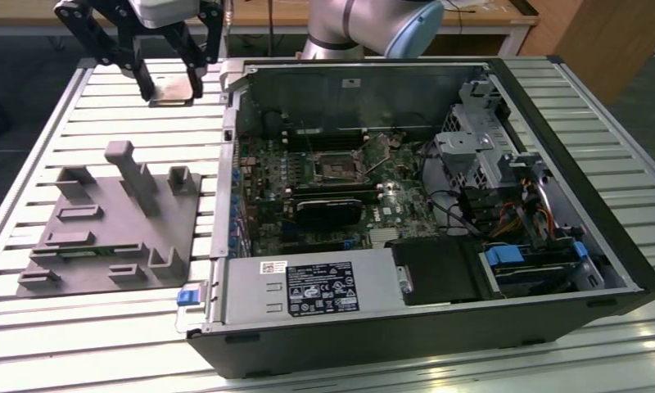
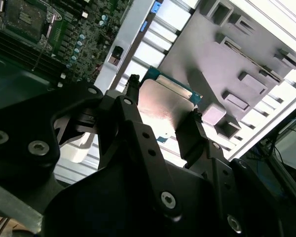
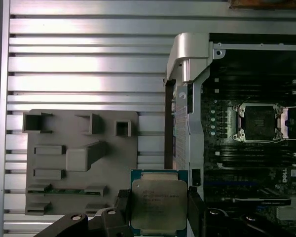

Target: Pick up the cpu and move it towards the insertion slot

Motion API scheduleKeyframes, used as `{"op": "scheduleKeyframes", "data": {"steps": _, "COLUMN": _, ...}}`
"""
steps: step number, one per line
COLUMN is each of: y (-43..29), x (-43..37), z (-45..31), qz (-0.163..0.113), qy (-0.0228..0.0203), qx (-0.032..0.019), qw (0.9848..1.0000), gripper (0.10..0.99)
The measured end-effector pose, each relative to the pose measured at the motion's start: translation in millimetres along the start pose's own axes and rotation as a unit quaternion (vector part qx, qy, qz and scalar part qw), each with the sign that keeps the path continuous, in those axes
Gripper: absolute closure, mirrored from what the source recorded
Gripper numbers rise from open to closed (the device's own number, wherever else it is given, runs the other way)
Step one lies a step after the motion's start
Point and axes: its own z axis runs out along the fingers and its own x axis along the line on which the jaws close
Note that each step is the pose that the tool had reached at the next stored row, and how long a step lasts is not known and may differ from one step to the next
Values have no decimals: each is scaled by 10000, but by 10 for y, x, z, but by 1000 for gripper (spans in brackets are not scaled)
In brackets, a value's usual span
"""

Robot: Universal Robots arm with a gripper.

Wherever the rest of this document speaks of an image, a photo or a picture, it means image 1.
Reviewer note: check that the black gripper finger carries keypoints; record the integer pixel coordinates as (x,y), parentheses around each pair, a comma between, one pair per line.
(100,45)
(196,57)

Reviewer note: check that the silver CPU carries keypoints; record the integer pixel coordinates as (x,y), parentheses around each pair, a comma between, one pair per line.
(172,91)

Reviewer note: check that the CPU socket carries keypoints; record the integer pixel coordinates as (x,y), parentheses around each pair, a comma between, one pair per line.
(335,170)

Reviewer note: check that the black RAM slot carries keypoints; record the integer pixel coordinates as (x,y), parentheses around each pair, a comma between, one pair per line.
(335,194)
(333,187)

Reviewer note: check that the metal locking lever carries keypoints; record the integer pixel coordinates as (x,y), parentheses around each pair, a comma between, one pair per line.
(382,163)

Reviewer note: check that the grey parts rack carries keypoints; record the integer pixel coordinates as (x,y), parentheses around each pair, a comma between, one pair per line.
(126,229)

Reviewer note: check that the black graphics card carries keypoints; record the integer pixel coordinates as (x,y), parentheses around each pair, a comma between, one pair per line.
(327,213)

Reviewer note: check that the green motherboard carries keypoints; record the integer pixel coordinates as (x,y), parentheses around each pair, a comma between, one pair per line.
(398,196)

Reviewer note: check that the wooden desk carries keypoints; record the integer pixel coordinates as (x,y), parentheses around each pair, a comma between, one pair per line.
(486,16)

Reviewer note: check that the silver chipset heat sink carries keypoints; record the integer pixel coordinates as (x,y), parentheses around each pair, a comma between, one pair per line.
(385,234)

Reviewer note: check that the grey metal drive cage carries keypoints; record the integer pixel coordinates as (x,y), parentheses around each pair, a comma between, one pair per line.
(470,163)

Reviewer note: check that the silver power supply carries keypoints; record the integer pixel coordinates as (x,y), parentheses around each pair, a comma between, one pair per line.
(246,286)

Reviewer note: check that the blue case latch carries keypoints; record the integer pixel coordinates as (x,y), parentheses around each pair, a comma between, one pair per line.
(190,296)

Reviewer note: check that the black plastic shroud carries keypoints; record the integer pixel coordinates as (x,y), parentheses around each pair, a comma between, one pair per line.
(442,270)

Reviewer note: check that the blue disk carrier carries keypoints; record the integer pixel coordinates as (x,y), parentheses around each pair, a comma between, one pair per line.
(505,256)

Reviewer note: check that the wooden cabinet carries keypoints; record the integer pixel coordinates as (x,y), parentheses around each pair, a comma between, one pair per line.
(606,41)

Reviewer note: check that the black PC case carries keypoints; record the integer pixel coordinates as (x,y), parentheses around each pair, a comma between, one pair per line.
(361,348)

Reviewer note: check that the small blue clip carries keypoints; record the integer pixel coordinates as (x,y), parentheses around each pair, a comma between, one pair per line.
(581,250)

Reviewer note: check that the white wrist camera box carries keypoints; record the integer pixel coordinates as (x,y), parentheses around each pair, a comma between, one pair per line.
(160,12)

